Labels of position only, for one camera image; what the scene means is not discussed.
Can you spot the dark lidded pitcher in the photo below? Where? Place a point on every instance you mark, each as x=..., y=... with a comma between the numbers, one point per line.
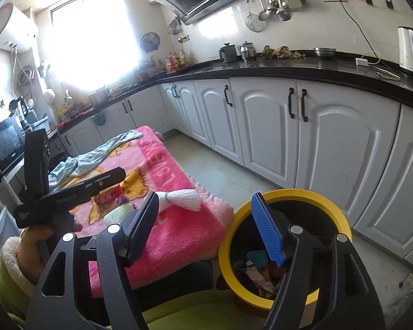
x=228, y=53

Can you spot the steel bowl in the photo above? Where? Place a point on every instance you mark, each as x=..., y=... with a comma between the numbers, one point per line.
x=324, y=52

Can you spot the black microwave oven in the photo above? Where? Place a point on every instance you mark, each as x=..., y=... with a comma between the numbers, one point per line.
x=5, y=141

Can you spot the small red snack packet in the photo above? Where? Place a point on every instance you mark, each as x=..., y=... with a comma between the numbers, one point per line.
x=106, y=197

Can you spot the white water heater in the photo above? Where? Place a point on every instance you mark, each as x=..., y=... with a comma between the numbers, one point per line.
x=10, y=27

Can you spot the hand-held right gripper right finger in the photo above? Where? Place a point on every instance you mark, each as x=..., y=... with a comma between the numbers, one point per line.
x=266, y=227

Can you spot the person's green clothing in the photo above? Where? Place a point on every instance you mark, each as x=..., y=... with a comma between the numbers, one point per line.
x=192, y=312

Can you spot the blender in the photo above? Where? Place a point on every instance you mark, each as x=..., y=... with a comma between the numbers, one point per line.
x=22, y=111

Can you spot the white tied cloth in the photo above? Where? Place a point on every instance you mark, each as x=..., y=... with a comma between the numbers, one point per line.
x=186, y=199

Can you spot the person's left hand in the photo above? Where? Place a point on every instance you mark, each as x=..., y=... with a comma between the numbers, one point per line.
x=32, y=251

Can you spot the pink printed blanket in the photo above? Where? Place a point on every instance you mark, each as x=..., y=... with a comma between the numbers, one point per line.
x=179, y=233

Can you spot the blue hanging basket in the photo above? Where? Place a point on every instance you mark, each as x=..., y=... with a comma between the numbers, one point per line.
x=99, y=118

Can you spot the pile of ginger roots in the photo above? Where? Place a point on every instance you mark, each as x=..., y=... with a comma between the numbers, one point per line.
x=282, y=52

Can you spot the row of condiment bottles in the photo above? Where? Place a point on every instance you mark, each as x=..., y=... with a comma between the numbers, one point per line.
x=175, y=60

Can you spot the small wall fan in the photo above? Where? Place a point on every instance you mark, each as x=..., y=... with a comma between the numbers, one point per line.
x=149, y=42

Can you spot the pale wrapper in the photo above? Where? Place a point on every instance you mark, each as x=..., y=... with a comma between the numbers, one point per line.
x=258, y=278

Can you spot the person's left forearm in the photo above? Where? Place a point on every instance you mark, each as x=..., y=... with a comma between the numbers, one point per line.
x=3, y=282

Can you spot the yellow black bin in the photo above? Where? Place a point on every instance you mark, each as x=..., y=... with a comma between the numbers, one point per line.
x=242, y=213

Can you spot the purple snack wrapper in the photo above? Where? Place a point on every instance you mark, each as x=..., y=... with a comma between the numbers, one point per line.
x=122, y=199

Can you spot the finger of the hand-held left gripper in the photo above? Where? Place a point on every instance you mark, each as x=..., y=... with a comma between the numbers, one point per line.
x=110, y=177

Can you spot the steel canister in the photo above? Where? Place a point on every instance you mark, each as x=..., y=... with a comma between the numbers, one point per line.
x=248, y=51

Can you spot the light blue-grey cloth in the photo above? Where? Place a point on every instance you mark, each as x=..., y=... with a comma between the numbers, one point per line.
x=89, y=160

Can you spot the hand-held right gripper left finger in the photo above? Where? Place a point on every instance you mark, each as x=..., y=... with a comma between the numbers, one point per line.
x=143, y=227

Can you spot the green tied cloth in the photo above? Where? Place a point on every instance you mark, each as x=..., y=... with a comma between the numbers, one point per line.
x=115, y=216

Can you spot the white electric kettle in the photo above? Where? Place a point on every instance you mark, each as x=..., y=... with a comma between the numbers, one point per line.
x=409, y=50

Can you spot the steel stockpot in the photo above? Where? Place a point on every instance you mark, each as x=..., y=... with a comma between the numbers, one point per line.
x=99, y=98

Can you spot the black kitchen countertop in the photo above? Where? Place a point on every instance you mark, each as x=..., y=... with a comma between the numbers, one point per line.
x=296, y=67

